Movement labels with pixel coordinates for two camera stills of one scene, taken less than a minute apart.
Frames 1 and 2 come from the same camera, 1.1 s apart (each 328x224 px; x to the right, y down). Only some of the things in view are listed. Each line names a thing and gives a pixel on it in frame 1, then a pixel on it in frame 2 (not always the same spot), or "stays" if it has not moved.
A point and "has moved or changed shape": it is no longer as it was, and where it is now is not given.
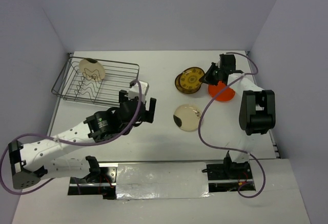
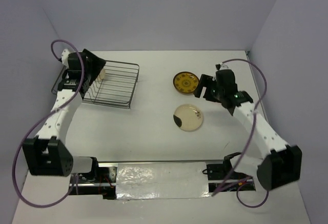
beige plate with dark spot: [187, 117] stays
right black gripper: [207, 77] to [206, 81]
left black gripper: [148, 115] to [97, 64]
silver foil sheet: [175, 180] stays
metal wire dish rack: [95, 81] stays
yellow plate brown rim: [188, 81] has moved or changed shape
